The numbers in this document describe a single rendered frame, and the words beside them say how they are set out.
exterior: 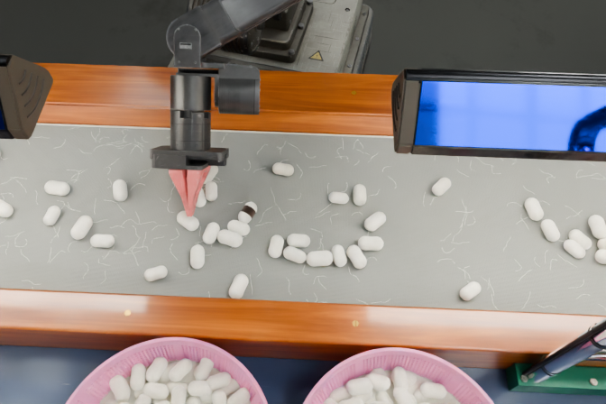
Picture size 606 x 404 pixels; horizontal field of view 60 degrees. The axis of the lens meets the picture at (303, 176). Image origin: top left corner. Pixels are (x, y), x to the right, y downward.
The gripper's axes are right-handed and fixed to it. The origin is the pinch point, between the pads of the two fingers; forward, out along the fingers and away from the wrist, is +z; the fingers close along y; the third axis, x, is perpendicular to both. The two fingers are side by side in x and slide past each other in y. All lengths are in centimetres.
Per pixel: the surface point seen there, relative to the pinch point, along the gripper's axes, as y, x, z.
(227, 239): 5.9, -1.8, 3.6
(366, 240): 26.0, -1.5, 3.0
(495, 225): 45.7, 2.9, 1.0
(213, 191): 2.7, 3.5, -2.3
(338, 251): 22.0, -2.5, 4.5
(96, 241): -13.1, -2.4, 4.6
